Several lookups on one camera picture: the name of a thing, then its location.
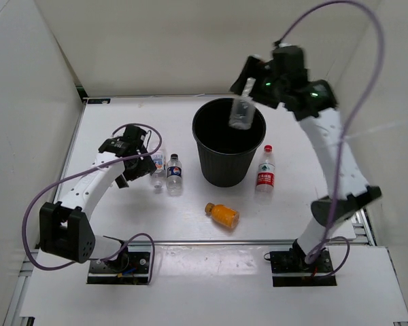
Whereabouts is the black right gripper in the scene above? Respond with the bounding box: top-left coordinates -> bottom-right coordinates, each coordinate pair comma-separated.
229,57 -> 288,111

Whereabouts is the clear bottle blue orange label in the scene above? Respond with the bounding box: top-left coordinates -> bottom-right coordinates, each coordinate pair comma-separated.
150,149 -> 166,192

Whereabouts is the clear unlabelled plastic bottle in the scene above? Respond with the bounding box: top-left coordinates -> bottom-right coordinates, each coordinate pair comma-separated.
228,77 -> 256,130

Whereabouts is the clear Pepsi bottle black cap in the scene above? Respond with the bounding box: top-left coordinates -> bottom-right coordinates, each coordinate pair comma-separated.
166,153 -> 183,196

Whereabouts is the red label water bottle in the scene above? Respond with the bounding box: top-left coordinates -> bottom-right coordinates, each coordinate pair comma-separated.
255,145 -> 275,204

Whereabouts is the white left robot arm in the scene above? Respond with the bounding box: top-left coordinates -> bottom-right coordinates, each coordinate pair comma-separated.
39,125 -> 156,272

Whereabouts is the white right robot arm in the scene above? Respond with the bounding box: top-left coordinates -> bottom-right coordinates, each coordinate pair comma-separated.
228,46 -> 381,272

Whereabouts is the black plastic waste bin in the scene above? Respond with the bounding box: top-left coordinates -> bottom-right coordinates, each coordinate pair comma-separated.
192,98 -> 267,187

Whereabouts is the orange juice bottle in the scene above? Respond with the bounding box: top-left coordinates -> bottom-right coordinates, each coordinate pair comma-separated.
205,202 -> 239,229

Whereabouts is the aluminium frame rail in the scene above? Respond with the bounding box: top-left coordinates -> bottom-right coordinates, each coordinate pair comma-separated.
129,237 -> 305,246

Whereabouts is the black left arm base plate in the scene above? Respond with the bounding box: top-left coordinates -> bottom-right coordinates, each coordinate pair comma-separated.
86,245 -> 152,285

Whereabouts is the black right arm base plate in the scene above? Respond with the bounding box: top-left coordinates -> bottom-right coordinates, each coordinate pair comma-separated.
263,249 -> 337,287

